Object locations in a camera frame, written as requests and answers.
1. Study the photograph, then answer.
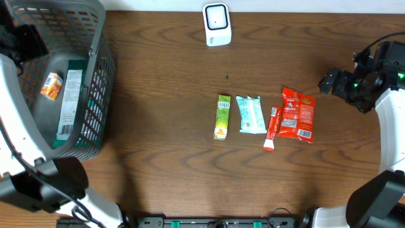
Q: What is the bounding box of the orange juice carton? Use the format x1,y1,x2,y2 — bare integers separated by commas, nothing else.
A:
40,72,63,101

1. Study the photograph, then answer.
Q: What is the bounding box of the green white snack bag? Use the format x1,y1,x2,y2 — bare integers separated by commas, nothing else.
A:
53,60,89,148

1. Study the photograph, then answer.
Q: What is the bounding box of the red snack bag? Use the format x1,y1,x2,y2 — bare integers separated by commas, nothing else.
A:
278,87,316,143

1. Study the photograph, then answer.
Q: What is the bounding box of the light green tissue pack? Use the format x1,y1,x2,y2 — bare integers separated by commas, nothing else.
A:
236,96,267,134

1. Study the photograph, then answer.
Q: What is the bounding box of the green juice carton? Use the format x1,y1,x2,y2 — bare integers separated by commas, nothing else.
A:
213,95,231,141

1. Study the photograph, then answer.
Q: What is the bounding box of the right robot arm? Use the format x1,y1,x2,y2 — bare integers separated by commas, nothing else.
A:
300,37,404,228

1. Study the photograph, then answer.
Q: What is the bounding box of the white barcode scanner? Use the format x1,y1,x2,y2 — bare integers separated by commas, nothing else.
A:
202,3,232,47

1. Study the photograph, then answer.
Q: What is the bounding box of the grey plastic laundry basket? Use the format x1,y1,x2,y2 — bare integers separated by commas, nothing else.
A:
1,1,116,162

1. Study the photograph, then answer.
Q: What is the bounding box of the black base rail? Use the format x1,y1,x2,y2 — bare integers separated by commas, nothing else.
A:
56,216,304,228

